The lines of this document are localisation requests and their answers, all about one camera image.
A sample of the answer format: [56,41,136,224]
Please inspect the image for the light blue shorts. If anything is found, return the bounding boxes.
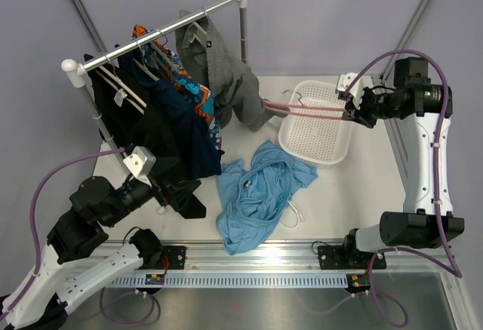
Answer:
[216,140,318,255]

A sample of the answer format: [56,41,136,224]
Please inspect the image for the pink clothes hanger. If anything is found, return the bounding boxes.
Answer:
[262,96,345,121]

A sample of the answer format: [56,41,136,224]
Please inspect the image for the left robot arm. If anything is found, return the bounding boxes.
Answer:
[1,176,201,329]

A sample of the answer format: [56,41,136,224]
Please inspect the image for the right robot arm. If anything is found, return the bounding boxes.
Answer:
[338,50,465,275]

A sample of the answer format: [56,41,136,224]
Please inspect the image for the wooden hanger with black garment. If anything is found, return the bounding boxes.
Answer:
[88,66,148,116]

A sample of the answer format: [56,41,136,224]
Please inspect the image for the patterned navy orange shorts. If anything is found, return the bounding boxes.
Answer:
[130,23,225,157]

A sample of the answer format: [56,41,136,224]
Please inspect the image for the grey knit shorts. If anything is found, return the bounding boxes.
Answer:
[175,17,274,131]

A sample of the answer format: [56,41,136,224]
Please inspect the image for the wooden hanger with patterned shorts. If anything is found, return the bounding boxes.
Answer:
[137,39,185,83]

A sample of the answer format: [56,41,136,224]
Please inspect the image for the navy blue garment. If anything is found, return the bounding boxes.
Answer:
[150,79,223,180]

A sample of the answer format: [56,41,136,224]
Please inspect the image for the white perforated basket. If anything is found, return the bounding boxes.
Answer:
[278,80,353,167]

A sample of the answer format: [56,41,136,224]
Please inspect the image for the black garment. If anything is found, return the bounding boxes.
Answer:
[94,68,207,219]

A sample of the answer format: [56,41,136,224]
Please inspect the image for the silver clothes rack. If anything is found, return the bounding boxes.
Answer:
[61,0,245,184]

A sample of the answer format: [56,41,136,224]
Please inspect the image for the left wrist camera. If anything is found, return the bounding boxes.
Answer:
[122,146,156,179]

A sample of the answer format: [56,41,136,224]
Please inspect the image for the white slotted cable duct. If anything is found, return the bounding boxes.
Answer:
[107,273,348,288]

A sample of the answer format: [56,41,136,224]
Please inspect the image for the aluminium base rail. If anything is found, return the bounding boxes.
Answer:
[48,241,460,274]

